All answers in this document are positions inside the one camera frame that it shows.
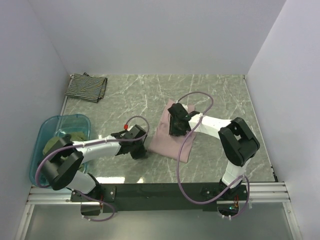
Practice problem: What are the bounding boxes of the black base beam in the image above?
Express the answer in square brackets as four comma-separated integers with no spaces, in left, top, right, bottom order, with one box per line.
[70,182,226,214]

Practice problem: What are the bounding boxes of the pink tank top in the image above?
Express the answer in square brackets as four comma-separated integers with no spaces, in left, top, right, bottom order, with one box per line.
[148,99,197,163]

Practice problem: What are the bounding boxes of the striped folded tank top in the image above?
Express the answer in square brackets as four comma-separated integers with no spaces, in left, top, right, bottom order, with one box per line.
[65,73,108,103]

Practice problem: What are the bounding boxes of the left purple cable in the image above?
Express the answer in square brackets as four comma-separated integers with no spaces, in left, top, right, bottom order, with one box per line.
[34,115,150,222]

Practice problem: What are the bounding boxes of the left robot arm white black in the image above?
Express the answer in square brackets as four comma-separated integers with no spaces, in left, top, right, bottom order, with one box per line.
[35,124,148,201]

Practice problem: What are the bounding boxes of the aluminium rail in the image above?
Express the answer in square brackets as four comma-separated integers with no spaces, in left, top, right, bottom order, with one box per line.
[14,184,83,240]

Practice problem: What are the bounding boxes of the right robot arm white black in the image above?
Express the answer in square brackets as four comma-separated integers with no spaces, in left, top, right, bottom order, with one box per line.
[168,102,260,200]

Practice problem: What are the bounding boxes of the green tank top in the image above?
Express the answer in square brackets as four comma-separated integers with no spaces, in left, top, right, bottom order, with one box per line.
[42,131,88,159]

